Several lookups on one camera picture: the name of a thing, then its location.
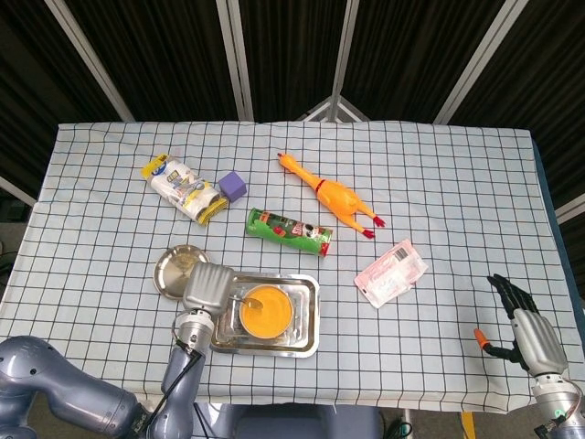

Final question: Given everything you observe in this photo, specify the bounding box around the black folding partition screen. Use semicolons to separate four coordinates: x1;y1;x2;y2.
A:
0;0;585;225

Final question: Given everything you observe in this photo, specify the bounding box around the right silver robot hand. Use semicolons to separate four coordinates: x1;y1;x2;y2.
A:
473;273;570;379

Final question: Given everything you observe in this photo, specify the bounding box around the black plug cable with wires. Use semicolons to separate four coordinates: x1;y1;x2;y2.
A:
146;314;207;439

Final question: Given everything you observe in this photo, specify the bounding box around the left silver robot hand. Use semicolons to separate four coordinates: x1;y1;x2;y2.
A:
181;263;239;319

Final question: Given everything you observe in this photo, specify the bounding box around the purple cube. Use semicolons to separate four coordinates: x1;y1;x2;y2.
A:
217;171;249;204

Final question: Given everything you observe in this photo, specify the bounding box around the pink white pouch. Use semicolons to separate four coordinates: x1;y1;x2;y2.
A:
354;239;430;308

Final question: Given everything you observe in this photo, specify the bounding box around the orange rubber chicken toy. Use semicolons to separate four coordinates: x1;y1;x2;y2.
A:
276;152;387;240

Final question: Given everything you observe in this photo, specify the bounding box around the pack of white rolls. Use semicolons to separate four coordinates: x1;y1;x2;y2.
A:
140;154;229;226

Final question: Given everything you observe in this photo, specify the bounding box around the checkered tablecloth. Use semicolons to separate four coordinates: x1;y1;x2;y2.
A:
0;120;585;415

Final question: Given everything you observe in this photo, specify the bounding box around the orange-yellow powder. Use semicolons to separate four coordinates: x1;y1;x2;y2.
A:
241;286;292;337

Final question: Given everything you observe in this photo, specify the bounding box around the green chips can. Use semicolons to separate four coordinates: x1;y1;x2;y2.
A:
245;208;334;258

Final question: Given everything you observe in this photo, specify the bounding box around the white bowl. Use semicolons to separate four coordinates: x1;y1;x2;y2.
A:
238;283;293;340

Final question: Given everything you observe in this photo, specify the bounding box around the blue-grey robot torso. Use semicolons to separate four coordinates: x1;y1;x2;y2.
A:
191;402;383;439

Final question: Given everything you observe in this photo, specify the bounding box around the rectangular steel tray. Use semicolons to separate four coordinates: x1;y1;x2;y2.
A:
206;271;321;359

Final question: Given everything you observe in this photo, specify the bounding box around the round steel plate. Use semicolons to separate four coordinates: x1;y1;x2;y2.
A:
154;244;212;301

